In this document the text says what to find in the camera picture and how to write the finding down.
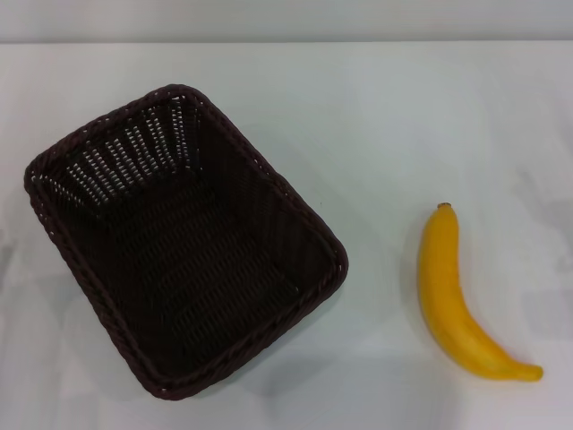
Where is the dark brown woven basket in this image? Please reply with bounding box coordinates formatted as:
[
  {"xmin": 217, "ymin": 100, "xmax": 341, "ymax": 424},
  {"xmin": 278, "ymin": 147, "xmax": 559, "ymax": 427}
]
[{"xmin": 21, "ymin": 82, "xmax": 349, "ymax": 400}]

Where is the yellow banana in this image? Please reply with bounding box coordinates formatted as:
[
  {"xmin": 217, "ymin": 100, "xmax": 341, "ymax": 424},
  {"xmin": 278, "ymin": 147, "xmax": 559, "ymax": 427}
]
[{"xmin": 416, "ymin": 202, "xmax": 544, "ymax": 383}]

